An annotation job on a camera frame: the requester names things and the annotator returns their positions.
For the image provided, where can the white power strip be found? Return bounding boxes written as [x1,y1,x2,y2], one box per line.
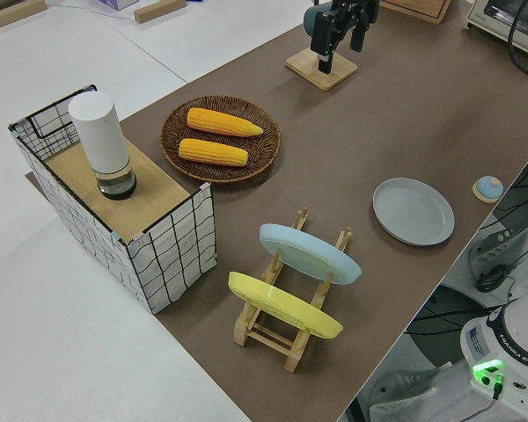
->
[467,217,528,287]

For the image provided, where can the wire grid shelf box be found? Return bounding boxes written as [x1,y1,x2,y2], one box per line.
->
[7,83,216,316]

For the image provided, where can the white cylindrical bottle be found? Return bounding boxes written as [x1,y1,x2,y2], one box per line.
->
[68,91,138,201]

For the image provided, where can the light blue plate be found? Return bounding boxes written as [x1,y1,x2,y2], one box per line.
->
[259,222,363,287]

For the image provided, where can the dark teal mug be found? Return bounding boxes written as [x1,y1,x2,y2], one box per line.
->
[302,3,332,37]

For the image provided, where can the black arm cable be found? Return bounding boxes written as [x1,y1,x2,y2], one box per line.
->
[506,0,528,80]

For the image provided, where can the brown wicker basket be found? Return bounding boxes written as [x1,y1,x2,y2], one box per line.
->
[159,95,282,183]

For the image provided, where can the wooden bread box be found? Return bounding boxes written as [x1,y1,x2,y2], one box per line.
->
[380,0,452,24]

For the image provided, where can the blue service bell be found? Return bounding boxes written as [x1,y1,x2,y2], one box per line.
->
[472,175,504,203]

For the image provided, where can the yellow corn cob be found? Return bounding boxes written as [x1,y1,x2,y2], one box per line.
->
[178,138,249,167]
[187,107,264,138]

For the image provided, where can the white toaster oven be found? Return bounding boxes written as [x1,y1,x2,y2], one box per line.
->
[466,0,528,58]

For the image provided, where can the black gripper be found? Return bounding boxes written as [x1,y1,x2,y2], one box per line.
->
[312,0,379,74]

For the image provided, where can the wooden mug tree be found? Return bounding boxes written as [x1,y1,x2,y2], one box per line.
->
[285,47,358,91]

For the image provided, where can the brown table mat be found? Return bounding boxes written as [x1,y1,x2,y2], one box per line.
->
[116,0,528,422]

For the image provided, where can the gray plate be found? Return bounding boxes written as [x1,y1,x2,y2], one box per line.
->
[372,177,456,246]

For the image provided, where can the purple tissue box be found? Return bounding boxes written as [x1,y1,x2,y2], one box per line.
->
[95,0,138,11]

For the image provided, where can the wooden plate rack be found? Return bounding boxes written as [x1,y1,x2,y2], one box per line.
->
[233,206,353,374]

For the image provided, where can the black power plug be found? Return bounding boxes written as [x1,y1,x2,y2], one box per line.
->
[474,266,508,294]

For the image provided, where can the yellow plate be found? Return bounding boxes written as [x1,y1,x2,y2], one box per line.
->
[227,271,344,339]

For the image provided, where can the wooden block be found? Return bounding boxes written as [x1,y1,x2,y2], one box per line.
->
[0,0,48,32]
[134,0,188,23]

